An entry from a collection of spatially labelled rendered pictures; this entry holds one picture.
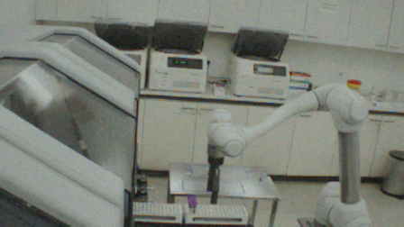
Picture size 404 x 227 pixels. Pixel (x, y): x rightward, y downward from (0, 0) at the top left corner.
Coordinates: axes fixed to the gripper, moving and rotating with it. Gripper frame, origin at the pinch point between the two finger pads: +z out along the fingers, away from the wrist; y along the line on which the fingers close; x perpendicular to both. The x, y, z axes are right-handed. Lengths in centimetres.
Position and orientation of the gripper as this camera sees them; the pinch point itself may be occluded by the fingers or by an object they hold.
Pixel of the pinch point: (211, 195)
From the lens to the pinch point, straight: 207.2
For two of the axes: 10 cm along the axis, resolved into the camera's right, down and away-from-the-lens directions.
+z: -1.0, 9.6, 2.6
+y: -1.1, -2.7, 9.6
